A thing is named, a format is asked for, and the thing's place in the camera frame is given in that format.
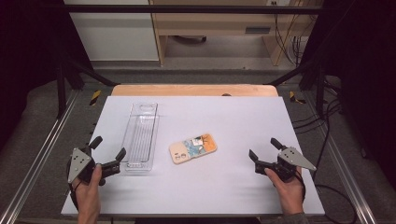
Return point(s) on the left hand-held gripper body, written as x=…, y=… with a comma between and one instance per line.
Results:
x=81, y=165

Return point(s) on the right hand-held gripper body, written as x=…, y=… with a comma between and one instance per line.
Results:
x=288, y=161

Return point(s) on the clear plastic tray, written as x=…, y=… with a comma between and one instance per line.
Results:
x=140, y=140

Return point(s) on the person's left hand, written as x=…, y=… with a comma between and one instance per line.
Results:
x=88, y=193

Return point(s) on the person's right hand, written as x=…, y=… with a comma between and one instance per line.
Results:
x=291, y=194

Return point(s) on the yellow black tape strip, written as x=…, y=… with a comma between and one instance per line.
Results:
x=294, y=97
x=95, y=97

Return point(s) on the black metal stand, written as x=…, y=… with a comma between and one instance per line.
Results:
x=62, y=87
x=319, y=84

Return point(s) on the light wooden table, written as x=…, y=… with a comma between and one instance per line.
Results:
x=186, y=90

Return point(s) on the black curtain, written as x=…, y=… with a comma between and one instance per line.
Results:
x=28, y=56
x=364, y=62

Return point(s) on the white cabinet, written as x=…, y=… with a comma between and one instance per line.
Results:
x=115, y=34

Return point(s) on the light wooden desk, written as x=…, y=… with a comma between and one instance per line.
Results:
x=211, y=23

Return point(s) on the aluminium floor rail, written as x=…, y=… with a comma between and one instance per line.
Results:
x=37, y=155
x=345, y=168

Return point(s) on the black horizontal frame bar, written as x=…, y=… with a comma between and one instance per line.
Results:
x=186, y=9

